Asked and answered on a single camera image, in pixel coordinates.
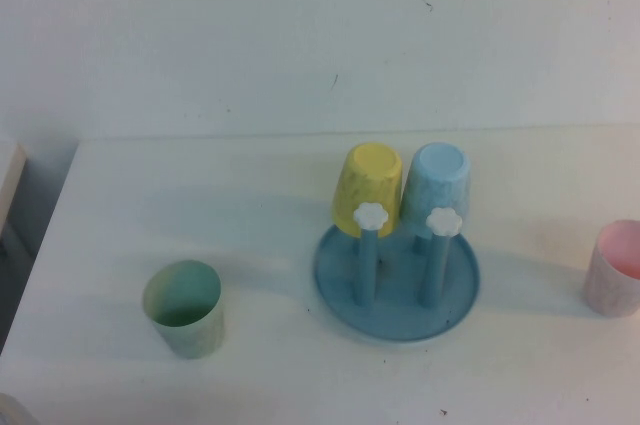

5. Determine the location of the yellow plastic cup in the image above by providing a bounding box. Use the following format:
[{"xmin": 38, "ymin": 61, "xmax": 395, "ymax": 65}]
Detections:
[{"xmin": 330, "ymin": 142, "xmax": 404, "ymax": 239}]

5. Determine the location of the blue plastic cup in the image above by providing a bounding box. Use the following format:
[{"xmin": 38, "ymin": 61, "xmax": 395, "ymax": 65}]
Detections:
[{"xmin": 398, "ymin": 142, "xmax": 472, "ymax": 236}]

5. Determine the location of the beige board panel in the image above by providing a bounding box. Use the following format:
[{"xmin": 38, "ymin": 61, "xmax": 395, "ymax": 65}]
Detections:
[{"xmin": 0, "ymin": 142, "xmax": 29, "ymax": 232}]

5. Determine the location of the pink plastic cup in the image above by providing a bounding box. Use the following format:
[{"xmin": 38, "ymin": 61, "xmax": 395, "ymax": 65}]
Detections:
[{"xmin": 582, "ymin": 219, "xmax": 640, "ymax": 319}]

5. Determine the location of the blue cup stand with pegs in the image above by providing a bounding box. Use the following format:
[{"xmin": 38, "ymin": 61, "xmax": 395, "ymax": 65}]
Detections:
[{"xmin": 313, "ymin": 202, "xmax": 482, "ymax": 345}]

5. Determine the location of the green plastic cup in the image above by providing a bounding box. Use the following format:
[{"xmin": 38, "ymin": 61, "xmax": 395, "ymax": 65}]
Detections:
[{"xmin": 142, "ymin": 258, "xmax": 224, "ymax": 360}]

